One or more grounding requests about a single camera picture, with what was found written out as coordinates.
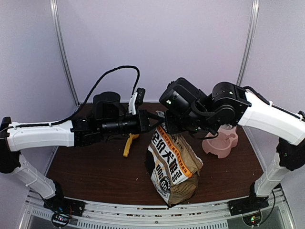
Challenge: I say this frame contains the aluminium front rail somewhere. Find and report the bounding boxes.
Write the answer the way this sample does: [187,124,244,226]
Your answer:
[23,188,294,229]

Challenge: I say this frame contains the aluminium frame post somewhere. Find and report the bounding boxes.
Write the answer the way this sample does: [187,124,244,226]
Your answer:
[237,0,260,86]
[50,0,80,107]

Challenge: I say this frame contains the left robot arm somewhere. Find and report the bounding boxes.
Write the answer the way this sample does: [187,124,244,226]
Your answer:
[0,89,163,212]

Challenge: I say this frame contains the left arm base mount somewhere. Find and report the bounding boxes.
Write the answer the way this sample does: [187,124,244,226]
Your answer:
[42,181,85,217]

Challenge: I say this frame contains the left aluminium frame post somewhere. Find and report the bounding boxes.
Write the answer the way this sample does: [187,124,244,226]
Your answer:
[50,0,80,107]

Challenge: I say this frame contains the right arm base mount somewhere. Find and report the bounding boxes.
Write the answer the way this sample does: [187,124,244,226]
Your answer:
[228,187,269,216]

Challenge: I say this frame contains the right aluminium frame post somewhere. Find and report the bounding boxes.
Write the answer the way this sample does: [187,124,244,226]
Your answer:
[237,0,260,86]

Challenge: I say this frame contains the pink double pet bowl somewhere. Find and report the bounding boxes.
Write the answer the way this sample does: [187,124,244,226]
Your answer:
[202,125,238,159]

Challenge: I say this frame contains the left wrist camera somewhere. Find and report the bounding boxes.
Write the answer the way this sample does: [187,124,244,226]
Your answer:
[128,88,146,115]

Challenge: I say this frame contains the black braided cable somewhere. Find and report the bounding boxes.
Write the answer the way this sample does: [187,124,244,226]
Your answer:
[47,66,141,126]

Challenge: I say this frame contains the yellow plastic scoop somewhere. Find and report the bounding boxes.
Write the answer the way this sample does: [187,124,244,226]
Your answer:
[123,134,139,157]

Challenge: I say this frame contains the brown pet food bag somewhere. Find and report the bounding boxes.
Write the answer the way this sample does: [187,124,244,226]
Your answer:
[145,123,203,207]

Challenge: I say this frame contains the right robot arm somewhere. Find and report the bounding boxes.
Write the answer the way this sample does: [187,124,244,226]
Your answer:
[159,78,305,211]

